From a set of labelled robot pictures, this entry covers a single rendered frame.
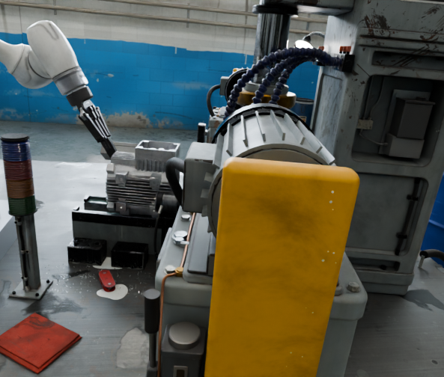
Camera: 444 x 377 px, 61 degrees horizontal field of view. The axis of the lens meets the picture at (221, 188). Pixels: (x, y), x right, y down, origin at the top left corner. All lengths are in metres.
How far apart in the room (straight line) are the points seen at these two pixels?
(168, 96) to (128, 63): 0.81
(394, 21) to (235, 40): 5.78
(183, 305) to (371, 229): 0.73
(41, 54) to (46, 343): 0.79
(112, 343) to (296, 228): 0.66
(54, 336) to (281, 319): 0.65
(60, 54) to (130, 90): 5.45
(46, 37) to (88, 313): 0.77
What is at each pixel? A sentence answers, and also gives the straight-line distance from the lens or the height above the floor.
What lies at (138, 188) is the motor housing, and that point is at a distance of 1.15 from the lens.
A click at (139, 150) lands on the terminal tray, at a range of 1.15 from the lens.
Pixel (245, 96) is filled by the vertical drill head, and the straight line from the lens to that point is 1.07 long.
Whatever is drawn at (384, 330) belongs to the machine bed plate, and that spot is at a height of 0.80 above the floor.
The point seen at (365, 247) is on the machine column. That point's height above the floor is 0.95.
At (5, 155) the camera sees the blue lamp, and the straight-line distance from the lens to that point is 0.98.
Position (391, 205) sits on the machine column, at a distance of 1.13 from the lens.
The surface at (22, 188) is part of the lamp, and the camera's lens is 1.00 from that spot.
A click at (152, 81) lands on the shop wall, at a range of 6.65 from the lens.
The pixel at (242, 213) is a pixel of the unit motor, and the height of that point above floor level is 1.30.
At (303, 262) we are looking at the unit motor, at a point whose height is 1.25.
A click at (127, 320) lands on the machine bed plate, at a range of 1.01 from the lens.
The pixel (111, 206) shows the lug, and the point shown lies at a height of 0.96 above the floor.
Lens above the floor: 1.45
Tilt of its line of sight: 21 degrees down
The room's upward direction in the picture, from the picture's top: 5 degrees clockwise
